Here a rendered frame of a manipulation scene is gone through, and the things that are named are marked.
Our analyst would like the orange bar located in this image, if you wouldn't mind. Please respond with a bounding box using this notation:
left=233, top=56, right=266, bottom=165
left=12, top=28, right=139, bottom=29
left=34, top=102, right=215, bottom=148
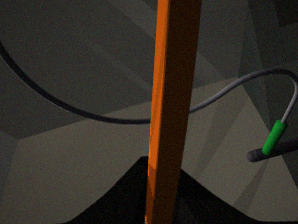
left=145, top=0, right=202, bottom=224

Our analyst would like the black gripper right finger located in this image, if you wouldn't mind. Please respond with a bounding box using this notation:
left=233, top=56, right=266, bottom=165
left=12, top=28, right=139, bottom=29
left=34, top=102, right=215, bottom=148
left=172, top=168, right=298, bottom=224

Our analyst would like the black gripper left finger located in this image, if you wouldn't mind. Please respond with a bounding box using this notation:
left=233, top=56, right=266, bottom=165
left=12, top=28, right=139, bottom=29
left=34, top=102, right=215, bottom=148
left=63, top=156, right=149, bottom=224

